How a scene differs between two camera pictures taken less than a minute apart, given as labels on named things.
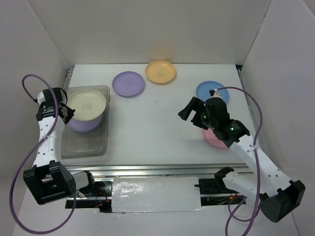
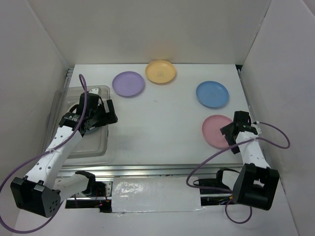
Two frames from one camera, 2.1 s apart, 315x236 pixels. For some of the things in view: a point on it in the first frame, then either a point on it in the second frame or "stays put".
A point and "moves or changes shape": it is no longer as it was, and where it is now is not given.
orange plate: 160,72 stays put
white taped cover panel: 147,194 stays put
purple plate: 128,83 stays put
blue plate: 203,91 stays put
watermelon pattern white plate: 86,115 moves or changes shape
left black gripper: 71,113 → 109,118
